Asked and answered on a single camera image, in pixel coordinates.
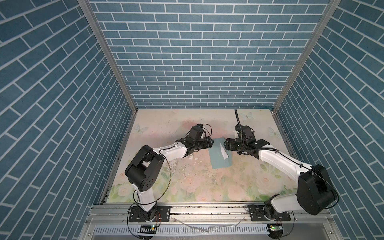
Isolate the white letter paper blue border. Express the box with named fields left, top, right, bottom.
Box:
left=219, top=143, right=230, bottom=160

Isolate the teal envelope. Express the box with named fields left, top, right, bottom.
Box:
left=209, top=137, right=232, bottom=169

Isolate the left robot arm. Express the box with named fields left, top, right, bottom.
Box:
left=125, top=124, right=214, bottom=213

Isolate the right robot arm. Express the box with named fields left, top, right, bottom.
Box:
left=224, top=124, right=339, bottom=220

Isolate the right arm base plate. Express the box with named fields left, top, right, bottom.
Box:
left=246, top=205, right=291, bottom=222

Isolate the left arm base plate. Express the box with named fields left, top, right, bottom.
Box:
left=129, top=206, right=171, bottom=223

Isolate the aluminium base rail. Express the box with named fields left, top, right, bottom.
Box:
left=86, top=202, right=333, bottom=225

